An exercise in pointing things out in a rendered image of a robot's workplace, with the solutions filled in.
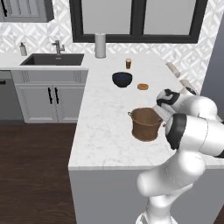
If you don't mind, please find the small round brown bread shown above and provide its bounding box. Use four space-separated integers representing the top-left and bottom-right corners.
136 83 150 91

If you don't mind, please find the black wall cabinet handle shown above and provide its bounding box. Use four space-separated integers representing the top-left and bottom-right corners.
2 0 8 18

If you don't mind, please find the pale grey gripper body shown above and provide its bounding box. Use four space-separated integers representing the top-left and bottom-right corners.
152 104 173 124

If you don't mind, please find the white paper towel roll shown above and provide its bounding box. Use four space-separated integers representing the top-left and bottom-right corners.
94 32 107 60

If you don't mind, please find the black framed window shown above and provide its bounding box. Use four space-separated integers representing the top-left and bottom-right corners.
68 0 209 45

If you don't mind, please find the dark sink basin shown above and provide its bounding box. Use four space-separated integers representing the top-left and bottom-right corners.
19 52 85 67

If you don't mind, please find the grey dishwasher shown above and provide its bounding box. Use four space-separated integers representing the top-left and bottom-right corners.
0 70 25 122

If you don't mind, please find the grey base cabinet door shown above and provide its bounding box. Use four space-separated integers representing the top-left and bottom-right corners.
14 83 54 123
52 83 87 123

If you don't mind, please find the dark blue bowl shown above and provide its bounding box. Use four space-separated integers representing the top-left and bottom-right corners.
111 72 133 88

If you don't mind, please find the grey soap dispenser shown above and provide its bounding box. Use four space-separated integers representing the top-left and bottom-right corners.
18 42 28 57

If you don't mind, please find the brown woven basket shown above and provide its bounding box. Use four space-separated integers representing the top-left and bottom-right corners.
127 107 164 143

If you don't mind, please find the grey panel under sink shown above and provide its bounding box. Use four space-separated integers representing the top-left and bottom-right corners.
10 69 89 86

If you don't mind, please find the black base cabinet handle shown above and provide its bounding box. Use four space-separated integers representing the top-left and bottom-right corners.
53 87 60 105
47 87 53 105

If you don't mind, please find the grey wall cabinet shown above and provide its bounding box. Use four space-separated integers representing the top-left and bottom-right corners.
0 0 55 24

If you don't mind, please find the silver tap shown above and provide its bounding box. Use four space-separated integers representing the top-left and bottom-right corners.
51 39 66 57

